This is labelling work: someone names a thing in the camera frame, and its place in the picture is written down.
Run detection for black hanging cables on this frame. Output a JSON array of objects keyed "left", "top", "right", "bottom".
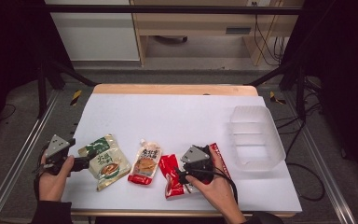
[{"left": 253, "top": 2, "right": 291, "bottom": 67}]

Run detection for thin black floor cable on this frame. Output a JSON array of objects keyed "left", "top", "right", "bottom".
[{"left": 0, "top": 104, "right": 17, "bottom": 123}]

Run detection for person's right hand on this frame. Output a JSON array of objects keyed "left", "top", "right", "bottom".
[{"left": 186, "top": 146, "right": 247, "bottom": 224}]

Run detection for spouted sauce pouch white cap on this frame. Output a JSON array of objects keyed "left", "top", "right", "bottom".
[{"left": 127, "top": 138, "right": 163, "bottom": 186}]

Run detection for person's left hand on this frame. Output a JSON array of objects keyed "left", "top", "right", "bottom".
[{"left": 37, "top": 154, "right": 76, "bottom": 203}]

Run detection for white table mat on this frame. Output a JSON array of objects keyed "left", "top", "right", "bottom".
[{"left": 61, "top": 92, "right": 303, "bottom": 215}]

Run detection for red and white food packet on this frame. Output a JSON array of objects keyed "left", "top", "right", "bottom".
[{"left": 158, "top": 142, "right": 231, "bottom": 200}]

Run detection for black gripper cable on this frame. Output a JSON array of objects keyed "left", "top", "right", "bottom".
[{"left": 183, "top": 167, "right": 240, "bottom": 205}]

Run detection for translucent plastic container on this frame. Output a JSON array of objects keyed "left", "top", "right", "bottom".
[{"left": 228, "top": 105, "right": 287, "bottom": 172}]

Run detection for black horizontal frame bar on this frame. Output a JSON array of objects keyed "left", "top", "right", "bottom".
[{"left": 43, "top": 4, "right": 303, "bottom": 16}]

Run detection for yellow and black tape strip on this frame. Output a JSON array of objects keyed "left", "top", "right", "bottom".
[
  {"left": 69, "top": 89, "right": 84, "bottom": 107},
  {"left": 268, "top": 91, "right": 287, "bottom": 105}
]

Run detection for green and beige food packet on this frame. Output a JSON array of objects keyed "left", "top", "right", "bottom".
[{"left": 77, "top": 133, "right": 132, "bottom": 191}]

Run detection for black floor cables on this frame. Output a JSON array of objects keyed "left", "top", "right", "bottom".
[{"left": 275, "top": 102, "right": 326, "bottom": 203}]

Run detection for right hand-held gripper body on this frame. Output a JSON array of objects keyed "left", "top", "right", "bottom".
[{"left": 179, "top": 144, "right": 216, "bottom": 185}]

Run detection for aluminium rail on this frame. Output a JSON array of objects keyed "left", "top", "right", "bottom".
[
  {"left": 282, "top": 91, "right": 358, "bottom": 224},
  {"left": 0, "top": 89, "right": 61, "bottom": 224}
]

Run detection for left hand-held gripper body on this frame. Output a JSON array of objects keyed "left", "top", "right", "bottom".
[{"left": 41, "top": 133, "right": 82, "bottom": 175}]

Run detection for black wrist strap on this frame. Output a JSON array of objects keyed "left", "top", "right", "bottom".
[{"left": 33, "top": 155, "right": 45, "bottom": 201}]

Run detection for wooden desk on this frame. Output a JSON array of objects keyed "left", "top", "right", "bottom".
[{"left": 130, "top": 0, "right": 306, "bottom": 67}]

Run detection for black curtain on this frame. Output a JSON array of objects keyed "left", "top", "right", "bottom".
[
  {"left": 0, "top": 0, "right": 54, "bottom": 147},
  {"left": 287, "top": 0, "right": 358, "bottom": 183}
]

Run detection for white cabinet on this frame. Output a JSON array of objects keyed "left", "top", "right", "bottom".
[{"left": 44, "top": 0, "right": 141, "bottom": 62}]

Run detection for black frame leg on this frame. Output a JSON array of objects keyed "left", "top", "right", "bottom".
[
  {"left": 36, "top": 58, "right": 98, "bottom": 119},
  {"left": 247, "top": 61, "right": 308, "bottom": 123}
]

